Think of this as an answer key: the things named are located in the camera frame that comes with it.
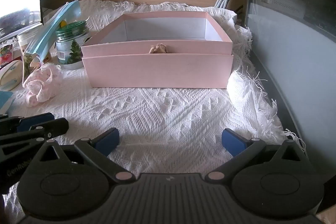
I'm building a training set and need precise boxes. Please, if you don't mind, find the green-lid glass jar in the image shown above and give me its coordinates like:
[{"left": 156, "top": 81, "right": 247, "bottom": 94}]
[{"left": 55, "top": 20, "right": 91, "bottom": 70}]

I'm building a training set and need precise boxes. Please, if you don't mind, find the white oval dish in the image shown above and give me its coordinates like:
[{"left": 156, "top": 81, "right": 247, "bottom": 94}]
[{"left": 0, "top": 60, "right": 24, "bottom": 90}]

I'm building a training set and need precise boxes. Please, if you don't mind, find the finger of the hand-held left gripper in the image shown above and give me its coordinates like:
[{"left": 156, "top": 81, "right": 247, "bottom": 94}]
[
  {"left": 0, "top": 118, "right": 69, "bottom": 161},
  {"left": 0, "top": 112, "right": 55, "bottom": 132}
]

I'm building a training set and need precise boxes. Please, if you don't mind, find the pink cardboard box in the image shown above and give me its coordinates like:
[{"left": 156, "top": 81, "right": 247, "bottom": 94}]
[{"left": 80, "top": 11, "right": 234, "bottom": 58}]

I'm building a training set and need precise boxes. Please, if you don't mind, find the glass-panel computer case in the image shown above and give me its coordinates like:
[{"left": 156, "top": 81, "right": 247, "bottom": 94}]
[{"left": 244, "top": 0, "right": 336, "bottom": 188}]

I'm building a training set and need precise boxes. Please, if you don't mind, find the white knitted blanket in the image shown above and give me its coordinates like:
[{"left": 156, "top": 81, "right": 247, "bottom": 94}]
[{"left": 2, "top": 0, "right": 307, "bottom": 224}]

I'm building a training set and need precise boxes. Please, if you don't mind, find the pink lace scrunchie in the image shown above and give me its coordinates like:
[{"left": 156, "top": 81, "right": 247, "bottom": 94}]
[{"left": 22, "top": 64, "right": 63, "bottom": 108}]

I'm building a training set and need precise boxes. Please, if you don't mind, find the blue face mask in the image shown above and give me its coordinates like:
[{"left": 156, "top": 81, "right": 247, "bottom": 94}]
[{"left": 22, "top": 0, "right": 91, "bottom": 81}]

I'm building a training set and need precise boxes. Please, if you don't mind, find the red snack packet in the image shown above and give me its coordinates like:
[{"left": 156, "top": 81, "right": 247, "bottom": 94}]
[{"left": 0, "top": 44, "right": 15, "bottom": 69}]

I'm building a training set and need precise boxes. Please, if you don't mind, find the blue tissue pack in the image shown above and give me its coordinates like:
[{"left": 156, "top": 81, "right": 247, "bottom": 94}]
[{"left": 0, "top": 91, "right": 15, "bottom": 110}]

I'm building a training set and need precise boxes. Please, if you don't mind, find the white floral paper cup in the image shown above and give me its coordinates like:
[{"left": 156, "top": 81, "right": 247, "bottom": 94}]
[{"left": 16, "top": 28, "right": 53, "bottom": 75}]

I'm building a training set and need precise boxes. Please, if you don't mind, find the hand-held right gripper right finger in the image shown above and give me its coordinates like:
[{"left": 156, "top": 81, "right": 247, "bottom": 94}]
[{"left": 205, "top": 128, "right": 302, "bottom": 184}]

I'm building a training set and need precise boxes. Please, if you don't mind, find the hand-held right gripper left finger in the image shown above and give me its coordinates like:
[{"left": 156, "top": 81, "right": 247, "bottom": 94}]
[{"left": 39, "top": 127, "right": 136, "bottom": 184}]

